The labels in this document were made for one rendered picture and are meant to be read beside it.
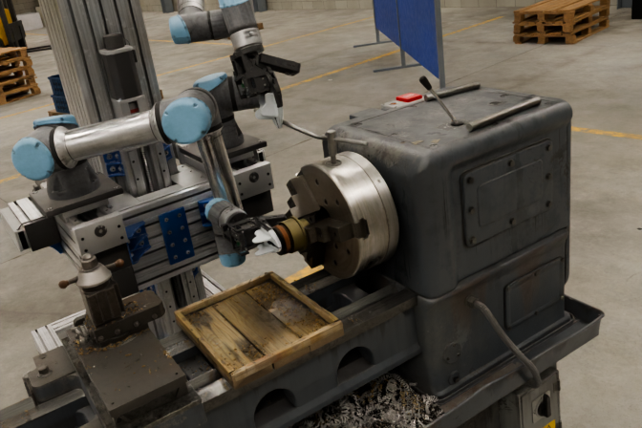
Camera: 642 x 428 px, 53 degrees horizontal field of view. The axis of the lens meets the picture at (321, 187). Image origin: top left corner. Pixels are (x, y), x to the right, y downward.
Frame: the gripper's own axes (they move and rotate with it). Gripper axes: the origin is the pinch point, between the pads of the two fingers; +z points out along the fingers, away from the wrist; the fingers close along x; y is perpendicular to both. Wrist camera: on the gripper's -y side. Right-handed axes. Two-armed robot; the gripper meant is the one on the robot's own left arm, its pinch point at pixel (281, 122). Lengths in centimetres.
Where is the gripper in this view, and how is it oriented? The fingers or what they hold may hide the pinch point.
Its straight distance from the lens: 167.1
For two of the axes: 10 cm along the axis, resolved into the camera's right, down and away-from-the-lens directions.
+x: 4.6, -1.0, -8.8
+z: 3.0, 9.5, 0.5
